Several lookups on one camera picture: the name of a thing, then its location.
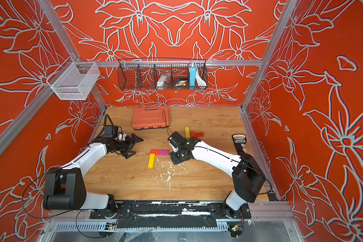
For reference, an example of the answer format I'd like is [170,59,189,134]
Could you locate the black remote-like tool strip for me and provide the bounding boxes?
[232,134,247,156]

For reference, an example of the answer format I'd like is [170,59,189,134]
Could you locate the small red block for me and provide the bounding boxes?
[150,150,160,155]

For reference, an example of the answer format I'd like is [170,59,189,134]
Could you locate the clear plastic wall bin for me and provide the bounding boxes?
[47,62,100,101]

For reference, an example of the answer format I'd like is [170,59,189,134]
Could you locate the black wire wall basket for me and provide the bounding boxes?
[117,58,208,91]

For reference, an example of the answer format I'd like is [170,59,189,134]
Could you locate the yellow-green block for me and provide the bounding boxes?
[185,127,191,139]

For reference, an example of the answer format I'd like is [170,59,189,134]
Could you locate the red flat block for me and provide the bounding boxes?
[195,132,204,138]

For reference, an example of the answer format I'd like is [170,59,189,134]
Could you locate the white cables in basket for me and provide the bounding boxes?
[195,69,207,90]

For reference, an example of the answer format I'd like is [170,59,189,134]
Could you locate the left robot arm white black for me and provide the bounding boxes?
[43,134,144,218]

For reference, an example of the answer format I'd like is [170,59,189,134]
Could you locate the orange plastic tool case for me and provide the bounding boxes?
[132,106,170,130]

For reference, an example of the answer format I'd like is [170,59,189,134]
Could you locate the grey packet in basket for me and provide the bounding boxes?
[156,73,171,90]

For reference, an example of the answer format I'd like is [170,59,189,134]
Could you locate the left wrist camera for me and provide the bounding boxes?
[103,125,119,139]

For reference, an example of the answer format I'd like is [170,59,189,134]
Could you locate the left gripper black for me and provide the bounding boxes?
[113,133,143,158]

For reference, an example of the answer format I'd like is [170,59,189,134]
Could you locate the black item in basket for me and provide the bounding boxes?
[171,78,189,87]

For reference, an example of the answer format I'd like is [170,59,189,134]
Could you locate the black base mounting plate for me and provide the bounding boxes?
[90,200,251,230]

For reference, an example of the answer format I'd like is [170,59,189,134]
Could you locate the small magenta block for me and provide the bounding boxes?
[159,150,169,155]

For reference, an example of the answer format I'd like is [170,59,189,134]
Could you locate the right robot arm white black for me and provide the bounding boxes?
[167,132,267,218]

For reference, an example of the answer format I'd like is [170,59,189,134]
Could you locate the long yellow block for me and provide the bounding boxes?
[148,153,155,169]

